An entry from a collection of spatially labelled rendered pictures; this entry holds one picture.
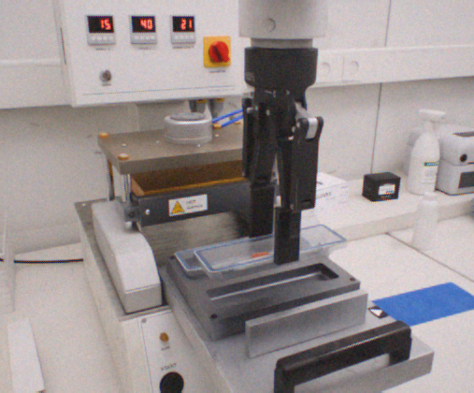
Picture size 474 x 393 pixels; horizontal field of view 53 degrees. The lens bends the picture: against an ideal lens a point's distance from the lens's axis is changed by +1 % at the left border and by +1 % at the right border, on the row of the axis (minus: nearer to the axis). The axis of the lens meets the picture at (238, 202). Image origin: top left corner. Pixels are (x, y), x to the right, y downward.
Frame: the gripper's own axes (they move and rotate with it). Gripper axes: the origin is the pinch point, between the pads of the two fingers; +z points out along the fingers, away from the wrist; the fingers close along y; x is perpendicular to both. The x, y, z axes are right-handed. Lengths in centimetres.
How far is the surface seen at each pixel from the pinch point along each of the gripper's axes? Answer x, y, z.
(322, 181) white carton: 51, -60, 22
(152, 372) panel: -14.3, -6.0, 21.4
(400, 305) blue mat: 40, -15, 32
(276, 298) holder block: -1.6, 3.9, 7.3
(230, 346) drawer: -8.6, 6.5, 9.7
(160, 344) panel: -12.7, -7.5, 18.5
